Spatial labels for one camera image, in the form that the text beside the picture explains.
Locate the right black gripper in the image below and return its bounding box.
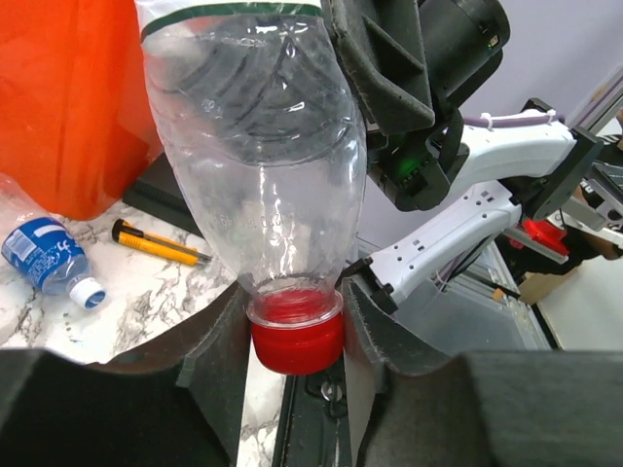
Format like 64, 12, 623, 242
321, 0, 510, 212

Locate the yellow pencil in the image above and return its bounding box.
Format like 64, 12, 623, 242
111, 219, 212, 267

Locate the red label bottle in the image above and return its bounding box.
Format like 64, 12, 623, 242
135, 1, 367, 375

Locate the orange plastic bin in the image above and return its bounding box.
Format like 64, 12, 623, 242
1, 0, 162, 220

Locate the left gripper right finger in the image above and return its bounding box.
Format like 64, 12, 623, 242
341, 277, 622, 466

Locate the black box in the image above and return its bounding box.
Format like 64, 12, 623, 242
123, 153, 202, 237

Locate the black base frame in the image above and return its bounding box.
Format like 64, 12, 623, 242
272, 362, 352, 467

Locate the small blue label bottle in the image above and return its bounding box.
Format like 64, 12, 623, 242
1, 174, 106, 309

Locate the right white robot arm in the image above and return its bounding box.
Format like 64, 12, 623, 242
322, 1, 602, 313

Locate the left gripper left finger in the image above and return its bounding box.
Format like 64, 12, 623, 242
1, 286, 250, 466

